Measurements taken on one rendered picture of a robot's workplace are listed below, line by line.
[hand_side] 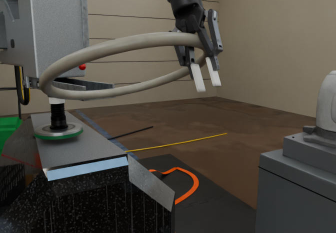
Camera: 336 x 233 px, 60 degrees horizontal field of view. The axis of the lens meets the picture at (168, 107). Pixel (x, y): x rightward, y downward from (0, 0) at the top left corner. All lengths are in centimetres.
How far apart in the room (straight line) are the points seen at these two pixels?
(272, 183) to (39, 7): 118
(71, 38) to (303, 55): 531
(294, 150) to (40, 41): 111
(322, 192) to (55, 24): 120
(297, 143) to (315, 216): 27
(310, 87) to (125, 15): 413
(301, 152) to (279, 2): 565
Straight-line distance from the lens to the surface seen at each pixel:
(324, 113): 122
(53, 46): 135
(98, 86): 115
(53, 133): 140
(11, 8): 181
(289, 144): 127
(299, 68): 629
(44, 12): 135
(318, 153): 120
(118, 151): 126
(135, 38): 62
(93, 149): 130
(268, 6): 691
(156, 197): 128
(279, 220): 132
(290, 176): 121
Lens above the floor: 122
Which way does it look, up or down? 11 degrees down
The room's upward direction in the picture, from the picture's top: straight up
